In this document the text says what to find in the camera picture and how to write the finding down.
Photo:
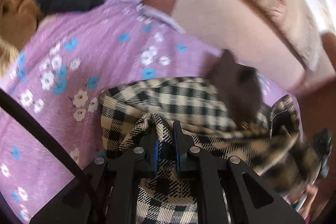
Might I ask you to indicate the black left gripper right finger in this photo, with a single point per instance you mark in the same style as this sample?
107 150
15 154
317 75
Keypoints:
207 174

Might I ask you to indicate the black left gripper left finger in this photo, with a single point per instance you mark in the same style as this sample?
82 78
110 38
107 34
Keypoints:
128 170

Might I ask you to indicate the black cream plaid coat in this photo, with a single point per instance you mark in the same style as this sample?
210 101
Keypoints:
225 114

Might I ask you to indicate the tan brown clothes pile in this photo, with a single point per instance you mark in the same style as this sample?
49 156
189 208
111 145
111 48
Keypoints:
19 21

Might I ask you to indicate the person's right hand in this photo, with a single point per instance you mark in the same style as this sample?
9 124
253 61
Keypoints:
310 191

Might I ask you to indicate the purple floral bed sheet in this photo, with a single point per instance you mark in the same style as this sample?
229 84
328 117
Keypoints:
54 166

